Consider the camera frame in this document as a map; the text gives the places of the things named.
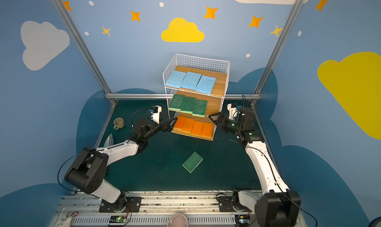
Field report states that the orange sponge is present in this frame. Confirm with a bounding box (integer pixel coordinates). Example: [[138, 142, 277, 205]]
[[173, 116, 187, 131], [201, 123, 214, 139], [182, 118, 195, 134], [191, 121, 204, 137]]

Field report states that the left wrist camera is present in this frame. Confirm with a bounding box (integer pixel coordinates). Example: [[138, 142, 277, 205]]
[[149, 105, 162, 124]]

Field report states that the aluminium front rail frame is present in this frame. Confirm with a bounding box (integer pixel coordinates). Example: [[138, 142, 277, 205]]
[[47, 190, 307, 227]]

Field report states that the white crumpled object front left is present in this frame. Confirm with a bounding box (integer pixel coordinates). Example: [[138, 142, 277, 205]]
[[54, 217, 72, 227]]

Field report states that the white wire wooden shelf rack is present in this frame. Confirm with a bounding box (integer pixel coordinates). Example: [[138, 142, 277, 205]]
[[163, 54, 230, 141]]

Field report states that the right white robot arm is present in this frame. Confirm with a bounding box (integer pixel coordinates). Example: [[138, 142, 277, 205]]
[[209, 107, 301, 227]]

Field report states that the pink round object front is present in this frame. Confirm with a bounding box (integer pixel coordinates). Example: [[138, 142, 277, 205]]
[[167, 213, 189, 227]]

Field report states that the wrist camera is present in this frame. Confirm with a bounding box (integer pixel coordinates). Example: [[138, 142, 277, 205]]
[[149, 105, 162, 124], [227, 103, 240, 120]]

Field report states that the blue sponge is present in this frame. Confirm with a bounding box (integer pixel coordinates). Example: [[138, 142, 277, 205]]
[[180, 71, 202, 90], [165, 70, 187, 88], [195, 75, 216, 95]]

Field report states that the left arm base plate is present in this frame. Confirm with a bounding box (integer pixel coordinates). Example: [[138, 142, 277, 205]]
[[99, 196, 142, 213]]

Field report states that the grey metal garden trowel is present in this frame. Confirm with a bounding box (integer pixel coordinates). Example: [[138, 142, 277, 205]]
[[103, 134, 115, 147]]

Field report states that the green circuit board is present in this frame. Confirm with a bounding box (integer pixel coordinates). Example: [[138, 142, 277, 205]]
[[234, 215, 250, 227], [108, 216, 127, 226]]

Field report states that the right green circuit board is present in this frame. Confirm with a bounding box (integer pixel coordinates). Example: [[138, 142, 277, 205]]
[[234, 215, 250, 227]]

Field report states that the left green circuit board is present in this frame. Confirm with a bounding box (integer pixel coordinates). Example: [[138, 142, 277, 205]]
[[108, 216, 127, 226]]

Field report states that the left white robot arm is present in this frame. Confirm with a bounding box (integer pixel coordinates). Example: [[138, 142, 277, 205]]
[[64, 118, 178, 209]]

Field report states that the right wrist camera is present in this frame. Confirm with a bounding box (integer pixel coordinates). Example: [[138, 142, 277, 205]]
[[227, 103, 240, 120]]

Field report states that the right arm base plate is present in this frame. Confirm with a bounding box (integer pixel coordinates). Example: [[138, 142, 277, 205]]
[[216, 193, 240, 212]]

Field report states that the green sponge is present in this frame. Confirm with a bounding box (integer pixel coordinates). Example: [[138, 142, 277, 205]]
[[182, 152, 203, 173], [180, 96, 196, 114], [192, 99, 208, 117]]

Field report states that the beige ceramic mug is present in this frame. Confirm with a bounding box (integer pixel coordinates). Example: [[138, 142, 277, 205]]
[[113, 118, 125, 130]]

